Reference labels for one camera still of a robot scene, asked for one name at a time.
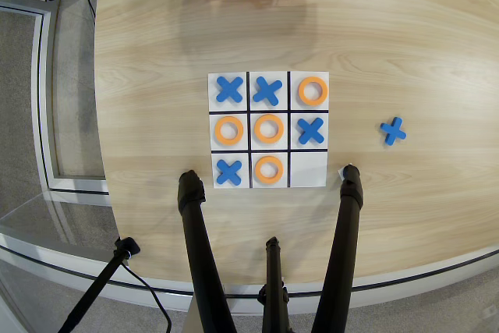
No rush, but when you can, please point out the slim black stand pole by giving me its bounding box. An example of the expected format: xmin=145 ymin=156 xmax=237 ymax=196
xmin=57 ymin=236 xmax=141 ymax=333

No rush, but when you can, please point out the thin black tripod leg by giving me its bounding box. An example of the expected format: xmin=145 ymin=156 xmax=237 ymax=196
xmin=257 ymin=236 xmax=292 ymax=333

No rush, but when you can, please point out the orange foam ring piece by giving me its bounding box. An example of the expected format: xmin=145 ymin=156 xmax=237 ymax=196
xmin=298 ymin=76 xmax=330 ymax=107
xmin=214 ymin=115 xmax=245 ymax=145
xmin=253 ymin=155 xmax=285 ymax=185
xmin=253 ymin=113 xmax=285 ymax=143

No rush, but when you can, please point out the black cable on stand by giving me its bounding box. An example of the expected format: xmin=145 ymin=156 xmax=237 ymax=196
xmin=120 ymin=262 xmax=172 ymax=333

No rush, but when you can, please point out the thick black tripod leg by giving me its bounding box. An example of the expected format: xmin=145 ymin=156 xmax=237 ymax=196
xmin=177 ymin=169 xmax=239 ymax=333
xmin=310 ymin=165 xmax=364 ymax=333

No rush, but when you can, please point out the white framed glass panel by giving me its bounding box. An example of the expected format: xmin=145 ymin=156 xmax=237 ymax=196
xmin=0 ymin=0 xmax=111 ymax=196

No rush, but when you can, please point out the white tic-tac-toe board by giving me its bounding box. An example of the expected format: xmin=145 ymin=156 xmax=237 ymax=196
xmin=207 ymin=71 xmax=331 ymax=190

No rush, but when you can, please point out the blue foam cross piece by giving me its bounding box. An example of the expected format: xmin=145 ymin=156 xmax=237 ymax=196
xmin=380 ymin=116 xmax=407 ymax=146
xmin=296 ymin=116 xmax=326 ymax=145
xmin=216 ymin=159 xmax=243 ymax=186
xmin=215 ymin=76 xmax=245 ymax=104
xmin=252 ymin=77 xmax=283 ymax=107

